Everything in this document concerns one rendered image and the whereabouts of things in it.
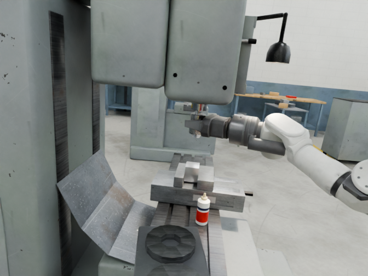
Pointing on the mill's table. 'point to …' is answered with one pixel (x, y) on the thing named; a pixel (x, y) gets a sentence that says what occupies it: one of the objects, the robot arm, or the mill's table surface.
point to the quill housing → (203, 50)
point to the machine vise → (181, 195)
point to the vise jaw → (205, 178)
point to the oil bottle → (202, 210)
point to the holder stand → (170, 252)
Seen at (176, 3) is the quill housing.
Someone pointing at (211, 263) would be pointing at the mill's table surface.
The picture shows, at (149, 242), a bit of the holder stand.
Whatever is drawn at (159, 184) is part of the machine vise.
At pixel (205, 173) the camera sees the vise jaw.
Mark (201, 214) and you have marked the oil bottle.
